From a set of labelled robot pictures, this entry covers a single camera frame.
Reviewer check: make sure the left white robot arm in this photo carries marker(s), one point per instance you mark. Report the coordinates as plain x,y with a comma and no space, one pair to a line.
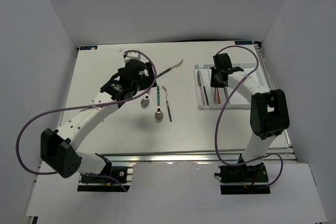
59,147

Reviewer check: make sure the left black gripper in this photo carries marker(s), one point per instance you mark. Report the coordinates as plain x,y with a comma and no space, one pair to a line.
148,81

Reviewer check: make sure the white divided utensil tray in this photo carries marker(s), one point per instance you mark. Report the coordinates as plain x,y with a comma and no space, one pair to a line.
209,98

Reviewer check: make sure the green handled spoon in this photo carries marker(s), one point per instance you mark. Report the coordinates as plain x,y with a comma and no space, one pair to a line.
158,114

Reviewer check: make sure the pink handled knife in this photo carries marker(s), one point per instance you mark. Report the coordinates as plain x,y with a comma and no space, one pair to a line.
200,88

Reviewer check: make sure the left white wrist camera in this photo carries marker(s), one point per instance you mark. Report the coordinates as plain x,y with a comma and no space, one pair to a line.
131,55

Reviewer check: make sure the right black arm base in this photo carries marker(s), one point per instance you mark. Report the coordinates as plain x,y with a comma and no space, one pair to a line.
243,180

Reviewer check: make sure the floral handled knife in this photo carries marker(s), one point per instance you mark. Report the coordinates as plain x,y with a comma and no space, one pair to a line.
205,94

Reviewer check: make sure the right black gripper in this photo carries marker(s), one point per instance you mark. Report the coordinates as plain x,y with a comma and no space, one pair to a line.
213,84

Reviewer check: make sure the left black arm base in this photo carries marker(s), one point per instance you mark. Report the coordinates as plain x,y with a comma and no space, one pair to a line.
117,180

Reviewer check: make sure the left blue corner label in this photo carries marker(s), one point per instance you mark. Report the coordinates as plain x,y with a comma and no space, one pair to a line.
88,47

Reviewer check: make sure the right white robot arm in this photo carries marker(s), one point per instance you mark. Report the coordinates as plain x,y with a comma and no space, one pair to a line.
268,108

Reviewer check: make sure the pink handled spoon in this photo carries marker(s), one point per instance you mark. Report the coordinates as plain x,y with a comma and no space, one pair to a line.
145,101

